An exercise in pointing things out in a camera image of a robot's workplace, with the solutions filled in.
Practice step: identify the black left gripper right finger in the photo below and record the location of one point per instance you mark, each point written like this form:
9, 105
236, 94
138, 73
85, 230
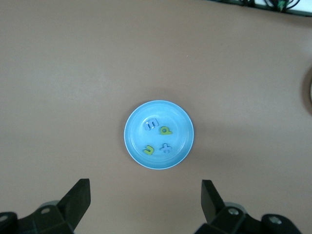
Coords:
231, 221

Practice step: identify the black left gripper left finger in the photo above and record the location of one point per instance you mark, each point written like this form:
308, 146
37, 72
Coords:
61, 219

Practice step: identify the blue foam letter x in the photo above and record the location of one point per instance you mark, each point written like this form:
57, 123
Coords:
165, 148

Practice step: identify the green foam letter u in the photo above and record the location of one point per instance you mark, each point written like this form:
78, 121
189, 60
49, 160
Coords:
148, 151

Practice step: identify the green foam letter p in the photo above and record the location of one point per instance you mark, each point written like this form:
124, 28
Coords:
165, 131

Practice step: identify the blue foam letter m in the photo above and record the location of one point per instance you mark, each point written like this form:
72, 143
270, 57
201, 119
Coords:
151, 124

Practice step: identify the blue plate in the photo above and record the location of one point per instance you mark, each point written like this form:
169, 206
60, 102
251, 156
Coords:
180, 151

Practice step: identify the brown table cover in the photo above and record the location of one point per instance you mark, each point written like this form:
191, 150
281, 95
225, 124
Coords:
73, 85

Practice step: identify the beige plate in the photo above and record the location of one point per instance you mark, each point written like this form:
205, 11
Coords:
308, 90

